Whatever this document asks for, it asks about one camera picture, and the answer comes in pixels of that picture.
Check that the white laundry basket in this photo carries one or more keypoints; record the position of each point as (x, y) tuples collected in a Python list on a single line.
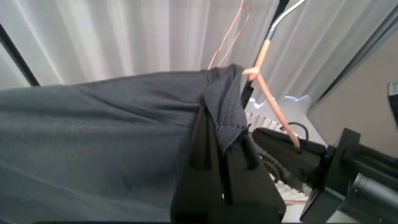
[(267, 123)]

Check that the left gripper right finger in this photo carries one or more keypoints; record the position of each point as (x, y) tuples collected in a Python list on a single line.
[(248, 193)]

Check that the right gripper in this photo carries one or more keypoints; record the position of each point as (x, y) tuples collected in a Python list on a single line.
[(335, 186)]

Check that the black clothes rack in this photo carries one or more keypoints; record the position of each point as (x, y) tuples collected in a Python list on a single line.
[(18, 56)]

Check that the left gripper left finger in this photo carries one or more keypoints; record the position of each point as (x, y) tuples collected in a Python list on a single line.
[(199, 186)]

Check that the white curtain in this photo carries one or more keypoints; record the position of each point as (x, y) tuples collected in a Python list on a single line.
[(124, 37)]

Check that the dark grey t-shirt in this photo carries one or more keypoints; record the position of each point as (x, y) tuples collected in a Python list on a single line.
[(93, 140)]

